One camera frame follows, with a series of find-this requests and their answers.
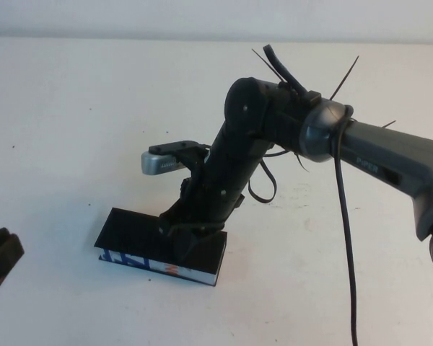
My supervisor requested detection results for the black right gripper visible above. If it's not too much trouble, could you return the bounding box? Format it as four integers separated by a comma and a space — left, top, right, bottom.
158, 135, 271, 262

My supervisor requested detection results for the black glasses case blue print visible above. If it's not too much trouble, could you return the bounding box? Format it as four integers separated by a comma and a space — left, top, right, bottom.
92, 207, 228, 288

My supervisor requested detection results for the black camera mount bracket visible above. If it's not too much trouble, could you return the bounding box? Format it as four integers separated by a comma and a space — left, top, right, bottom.
172, 142, 211, 174

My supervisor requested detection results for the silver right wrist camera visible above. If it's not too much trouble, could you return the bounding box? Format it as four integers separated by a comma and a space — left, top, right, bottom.
140, 140, 199, 177

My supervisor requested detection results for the flat black gripper cable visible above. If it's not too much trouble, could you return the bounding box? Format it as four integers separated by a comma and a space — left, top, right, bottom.
248, 160, 277, 203

